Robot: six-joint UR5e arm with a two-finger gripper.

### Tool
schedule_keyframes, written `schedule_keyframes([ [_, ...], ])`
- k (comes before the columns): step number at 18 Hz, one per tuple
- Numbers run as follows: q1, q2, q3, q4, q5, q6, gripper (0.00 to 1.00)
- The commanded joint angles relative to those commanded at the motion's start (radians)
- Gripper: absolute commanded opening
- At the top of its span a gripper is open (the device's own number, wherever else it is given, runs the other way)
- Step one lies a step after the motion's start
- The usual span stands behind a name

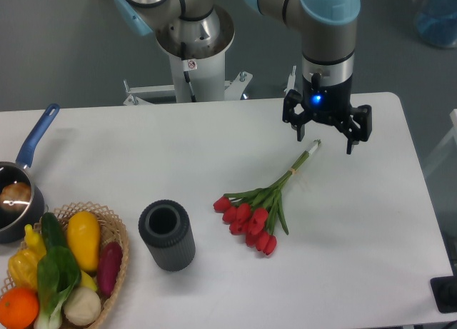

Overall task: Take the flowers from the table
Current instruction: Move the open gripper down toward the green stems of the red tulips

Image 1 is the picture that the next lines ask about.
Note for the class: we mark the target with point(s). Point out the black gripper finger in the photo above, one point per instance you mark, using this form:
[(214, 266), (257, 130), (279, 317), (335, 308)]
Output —
[(297, 112), (355, 123)]

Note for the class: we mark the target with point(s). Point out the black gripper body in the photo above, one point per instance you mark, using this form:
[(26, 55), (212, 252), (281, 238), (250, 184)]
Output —
[(327, 104)]

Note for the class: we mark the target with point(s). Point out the red tulip bouquet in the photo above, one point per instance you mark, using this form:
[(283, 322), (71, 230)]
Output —
[(255, 213)]

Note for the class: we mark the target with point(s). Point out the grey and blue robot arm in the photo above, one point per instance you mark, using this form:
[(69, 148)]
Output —
[(327, 29)]

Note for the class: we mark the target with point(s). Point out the blue translucent container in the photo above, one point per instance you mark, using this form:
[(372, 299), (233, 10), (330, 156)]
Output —
[(435, 23)]

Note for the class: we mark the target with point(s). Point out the dark grey ribbed vase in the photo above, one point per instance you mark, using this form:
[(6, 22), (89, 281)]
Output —
[(165, 228)]

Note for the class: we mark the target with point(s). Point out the black device at edge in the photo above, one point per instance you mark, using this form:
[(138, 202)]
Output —
[(444, 292)]

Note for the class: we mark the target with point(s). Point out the woven wicker basket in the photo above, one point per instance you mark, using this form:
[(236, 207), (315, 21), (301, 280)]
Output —
[(112, 229)]

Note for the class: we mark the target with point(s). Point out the purple eggplant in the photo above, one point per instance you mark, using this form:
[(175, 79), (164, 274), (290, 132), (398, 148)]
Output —
[(109, 267)]

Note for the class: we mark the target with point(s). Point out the yellow squash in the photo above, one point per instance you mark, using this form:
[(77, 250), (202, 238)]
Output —
[(83, 237)]

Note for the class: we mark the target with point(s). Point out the yellow banana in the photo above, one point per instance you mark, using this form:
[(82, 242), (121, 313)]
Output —
[(87, 281)]

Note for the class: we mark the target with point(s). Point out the green cucumber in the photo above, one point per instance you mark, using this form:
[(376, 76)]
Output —
[(51, 232)]

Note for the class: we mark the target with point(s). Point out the green bok choy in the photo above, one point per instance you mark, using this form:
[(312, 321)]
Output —
[(57, 275)]

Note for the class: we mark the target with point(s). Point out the beige garlic bulb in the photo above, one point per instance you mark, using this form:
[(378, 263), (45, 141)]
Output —
[(82, 307)]

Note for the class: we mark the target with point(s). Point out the small yellow pepper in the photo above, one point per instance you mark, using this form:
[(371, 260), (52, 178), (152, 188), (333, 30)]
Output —
[(34, 241)]

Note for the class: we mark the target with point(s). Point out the brown bread roll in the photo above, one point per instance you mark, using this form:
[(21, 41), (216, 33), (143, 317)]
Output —
[(15, 197)]

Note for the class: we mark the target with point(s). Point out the yellow bell pepper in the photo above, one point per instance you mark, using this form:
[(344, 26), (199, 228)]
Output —
[(23, 269)]

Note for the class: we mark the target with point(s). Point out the orange fruit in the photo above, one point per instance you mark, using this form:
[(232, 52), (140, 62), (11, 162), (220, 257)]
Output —
[(19, 308)]

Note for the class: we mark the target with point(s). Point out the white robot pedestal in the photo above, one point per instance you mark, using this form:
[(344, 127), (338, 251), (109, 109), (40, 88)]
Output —
[(197, 59)]

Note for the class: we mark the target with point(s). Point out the blue handled saucepan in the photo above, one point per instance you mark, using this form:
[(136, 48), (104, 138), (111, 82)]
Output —
[(12, 223)]

